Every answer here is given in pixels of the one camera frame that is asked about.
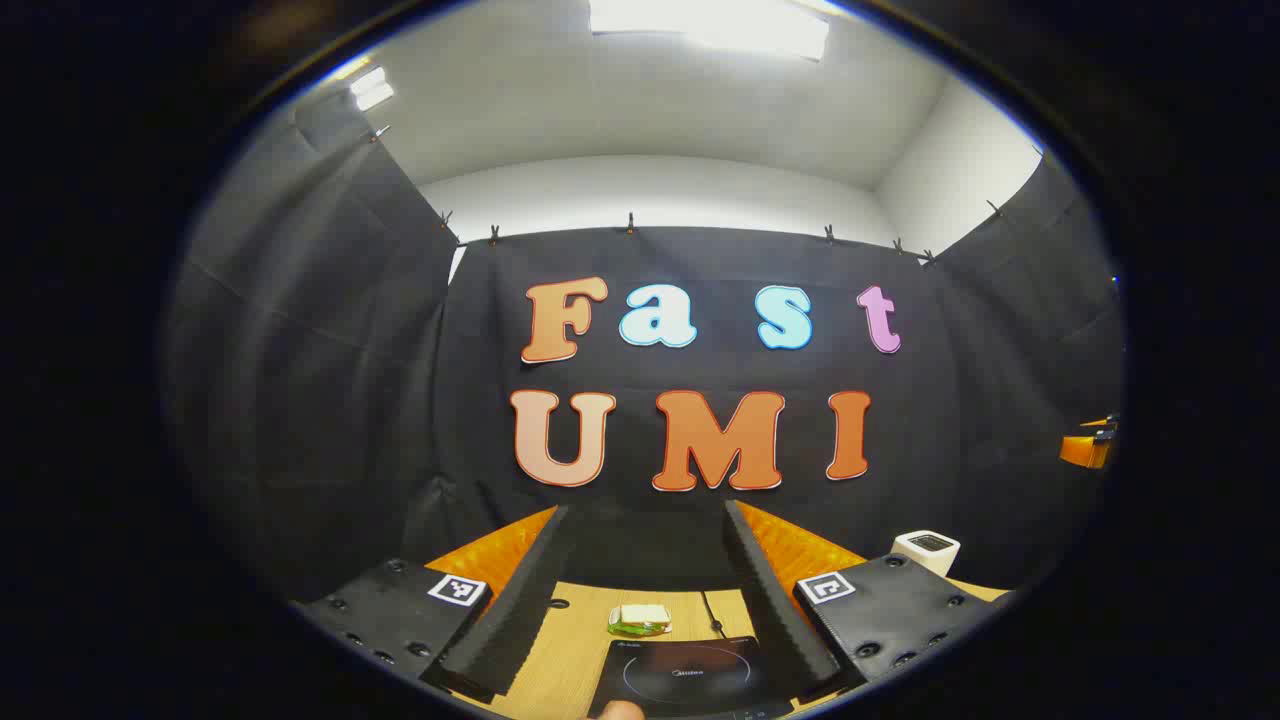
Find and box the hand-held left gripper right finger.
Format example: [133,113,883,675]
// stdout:
[722,499,1012,705]

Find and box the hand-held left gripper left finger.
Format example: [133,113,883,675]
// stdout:
[290,505,577,706]

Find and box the black induction cooktop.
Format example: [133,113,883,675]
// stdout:
[587,636,797,720]

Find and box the sandwich with green lettuce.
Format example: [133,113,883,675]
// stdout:
[607,603,674,639]

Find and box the white toaster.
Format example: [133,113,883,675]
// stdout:
[891,530,963,579]

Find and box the black backdrop cloth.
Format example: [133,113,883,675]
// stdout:
[163,88,1128,604]

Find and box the row of black backdrop clips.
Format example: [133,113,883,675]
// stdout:
[365,122,1049,269]

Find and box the small ceiling light panel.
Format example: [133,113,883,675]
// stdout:
[349,65,396,112]

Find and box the large ceiling light panel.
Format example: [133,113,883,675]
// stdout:
[588,0,831,62]

